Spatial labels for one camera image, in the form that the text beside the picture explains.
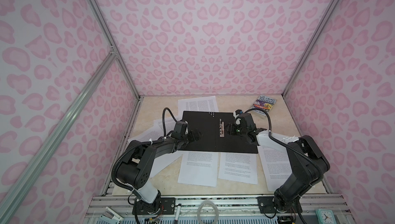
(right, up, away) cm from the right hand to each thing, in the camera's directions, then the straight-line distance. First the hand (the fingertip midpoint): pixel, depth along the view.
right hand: (229, 126), depth 93 cm
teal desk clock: (+39, -38, -24) cm, 59 cm away
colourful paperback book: (+30, +15, +20) cm, 39 cm away
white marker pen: (-27, -37, -22) cm, 51 cm away
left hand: (-19, -6, +1) cm, 20 cm away
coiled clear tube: (-10, -37, -19) cm, 43 cm away
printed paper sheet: (-14, +14, +25) cm, 32 cm away
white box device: (-58, -37, -23) cm, 73 cm away
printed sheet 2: (+6, -22, -7) cm, 24 cm away
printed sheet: (-18, -23, -7) cm, 30 cm away
